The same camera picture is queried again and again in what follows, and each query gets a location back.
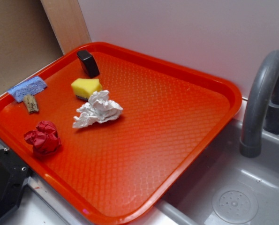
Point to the black box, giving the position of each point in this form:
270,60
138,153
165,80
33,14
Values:
88,63

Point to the wooden board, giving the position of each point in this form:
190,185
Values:
67,22

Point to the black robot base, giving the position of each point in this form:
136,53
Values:
14,175

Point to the grey faucet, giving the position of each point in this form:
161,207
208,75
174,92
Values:
262,110

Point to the crumpled red paper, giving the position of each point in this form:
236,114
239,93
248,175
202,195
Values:
44,139

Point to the orange plastic tray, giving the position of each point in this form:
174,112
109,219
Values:
112,173

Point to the blue sponge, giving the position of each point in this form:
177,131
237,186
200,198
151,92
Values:
31,86

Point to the yellow sponge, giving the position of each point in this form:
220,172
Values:
84,88

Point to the small brown wood piece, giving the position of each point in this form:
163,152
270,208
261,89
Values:
30,103

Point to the crumpled white paper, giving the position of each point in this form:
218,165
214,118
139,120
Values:
98,109

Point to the grey plastic sink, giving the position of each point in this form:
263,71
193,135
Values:
222,187

